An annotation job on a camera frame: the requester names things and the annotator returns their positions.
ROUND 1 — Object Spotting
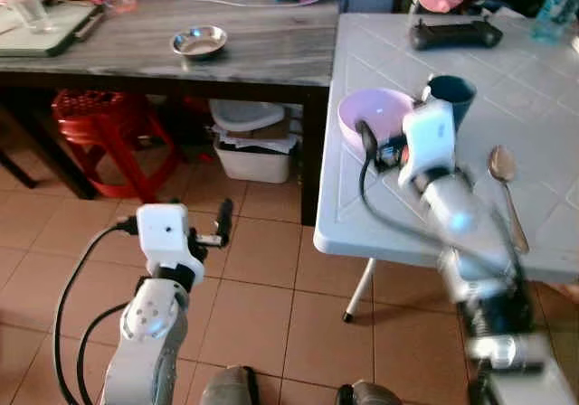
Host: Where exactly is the green tray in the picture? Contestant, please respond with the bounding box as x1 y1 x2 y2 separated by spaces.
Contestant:
0 2 102 59

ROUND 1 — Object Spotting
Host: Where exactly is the white folding table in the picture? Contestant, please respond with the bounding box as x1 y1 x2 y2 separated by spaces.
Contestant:
313 11 579 325

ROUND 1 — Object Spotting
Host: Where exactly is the white plastic storage bin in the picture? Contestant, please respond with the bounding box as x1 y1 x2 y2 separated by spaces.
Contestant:
209 99 297 185

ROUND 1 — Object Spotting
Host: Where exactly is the dark teal cup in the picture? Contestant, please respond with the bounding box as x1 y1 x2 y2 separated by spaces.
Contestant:
422 74 478 131

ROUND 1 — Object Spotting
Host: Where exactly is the black handheld controller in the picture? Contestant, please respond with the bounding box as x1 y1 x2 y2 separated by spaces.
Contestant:
408 19 505 52

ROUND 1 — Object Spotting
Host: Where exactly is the small steel bowl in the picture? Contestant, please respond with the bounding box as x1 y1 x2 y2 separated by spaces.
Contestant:
171 25 230 60

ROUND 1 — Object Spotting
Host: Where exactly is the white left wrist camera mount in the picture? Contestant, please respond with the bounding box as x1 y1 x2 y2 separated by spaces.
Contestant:
136 203 207 285

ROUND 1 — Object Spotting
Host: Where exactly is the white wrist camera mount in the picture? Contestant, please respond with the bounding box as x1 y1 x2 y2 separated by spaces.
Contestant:
136 203 207 285
399 99 459 178

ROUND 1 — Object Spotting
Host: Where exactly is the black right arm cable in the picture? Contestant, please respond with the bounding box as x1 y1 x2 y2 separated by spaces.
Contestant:
356 119 494 266

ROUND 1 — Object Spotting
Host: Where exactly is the clear teal water bottle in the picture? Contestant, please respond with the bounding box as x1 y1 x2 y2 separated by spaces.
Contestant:
531 0 579 45

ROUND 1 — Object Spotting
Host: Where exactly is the grey wood-top table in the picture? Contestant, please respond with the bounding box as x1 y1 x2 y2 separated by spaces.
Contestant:
0 0 342 228

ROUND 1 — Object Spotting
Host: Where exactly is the grey right robot foot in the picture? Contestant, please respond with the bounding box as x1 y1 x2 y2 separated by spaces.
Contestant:
336 380 401 405

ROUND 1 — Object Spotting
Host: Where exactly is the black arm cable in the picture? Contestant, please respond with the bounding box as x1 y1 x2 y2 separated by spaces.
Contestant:
52 222 138 405
356 119 494 266

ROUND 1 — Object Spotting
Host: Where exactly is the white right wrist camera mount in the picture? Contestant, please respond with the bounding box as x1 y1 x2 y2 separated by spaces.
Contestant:
399 99 459 178

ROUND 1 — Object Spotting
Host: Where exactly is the pink plastic bowl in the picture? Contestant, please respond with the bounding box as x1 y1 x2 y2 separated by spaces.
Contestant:
337 88 418 155

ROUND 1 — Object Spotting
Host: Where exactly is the clear drinking glass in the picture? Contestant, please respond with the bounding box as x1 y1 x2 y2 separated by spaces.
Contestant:
7 0 57 34

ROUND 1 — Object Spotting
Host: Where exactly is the red plastic stool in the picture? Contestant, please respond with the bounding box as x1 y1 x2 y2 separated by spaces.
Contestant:
51 88 179 201

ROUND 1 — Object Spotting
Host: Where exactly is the metal spoon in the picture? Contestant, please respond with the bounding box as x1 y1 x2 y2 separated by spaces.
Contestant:
488 145 531 256

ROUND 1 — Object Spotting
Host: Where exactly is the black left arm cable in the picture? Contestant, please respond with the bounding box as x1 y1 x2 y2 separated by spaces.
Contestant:
52 222 138 405

